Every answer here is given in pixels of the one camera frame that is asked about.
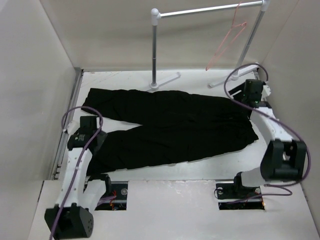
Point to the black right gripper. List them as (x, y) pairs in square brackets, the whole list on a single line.
[(236, 90)]

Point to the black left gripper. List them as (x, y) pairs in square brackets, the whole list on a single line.
[(100, 137)]

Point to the black trousers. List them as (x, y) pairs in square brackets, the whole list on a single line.
[(170, 127)]

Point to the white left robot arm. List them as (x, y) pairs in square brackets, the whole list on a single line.
[(71, 217)]

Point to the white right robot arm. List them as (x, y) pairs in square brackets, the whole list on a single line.
[(284, 159)]

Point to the white metal clothes rack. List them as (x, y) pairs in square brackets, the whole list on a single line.
[(241, 71)]

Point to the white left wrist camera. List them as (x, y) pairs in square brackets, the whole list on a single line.
[(71, 126)]

